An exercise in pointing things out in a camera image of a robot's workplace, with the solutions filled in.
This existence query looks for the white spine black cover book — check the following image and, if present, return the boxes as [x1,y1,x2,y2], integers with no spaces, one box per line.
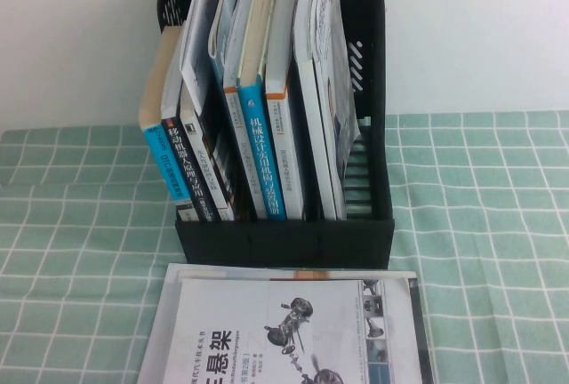
[179,84,237,221]

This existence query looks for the cyan spine white lettering book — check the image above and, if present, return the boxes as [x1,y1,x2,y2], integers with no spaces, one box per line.
[237,0,288,220]

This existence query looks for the black spine white lettering book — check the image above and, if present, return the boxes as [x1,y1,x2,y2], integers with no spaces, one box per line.
[160,41,221,224]

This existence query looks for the large white printed cover book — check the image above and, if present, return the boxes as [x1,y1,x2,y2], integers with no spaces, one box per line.
[310,0,362,220]

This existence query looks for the thin white booklet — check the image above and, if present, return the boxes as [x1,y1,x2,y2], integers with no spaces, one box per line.
[177,0,221,116]

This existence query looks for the black plastic book holder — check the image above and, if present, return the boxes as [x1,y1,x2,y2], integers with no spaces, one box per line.
[155,0,397,269]

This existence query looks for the white spine orange band book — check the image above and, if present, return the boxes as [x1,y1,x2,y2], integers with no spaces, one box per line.
[265,0,308,220]
[221,0,268,220]

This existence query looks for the cyan spine book tan pages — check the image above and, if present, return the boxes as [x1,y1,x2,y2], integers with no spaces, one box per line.
[138,26,188,202]

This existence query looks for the white car suspension book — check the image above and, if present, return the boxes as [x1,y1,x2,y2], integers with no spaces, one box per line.
[162,269,426,384]

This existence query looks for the green checkered tablecloth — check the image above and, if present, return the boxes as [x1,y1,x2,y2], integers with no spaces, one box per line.
[0,110,569,384]

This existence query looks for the light blue thin book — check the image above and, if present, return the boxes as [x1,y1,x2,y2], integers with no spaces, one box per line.
[207,0,245,92]

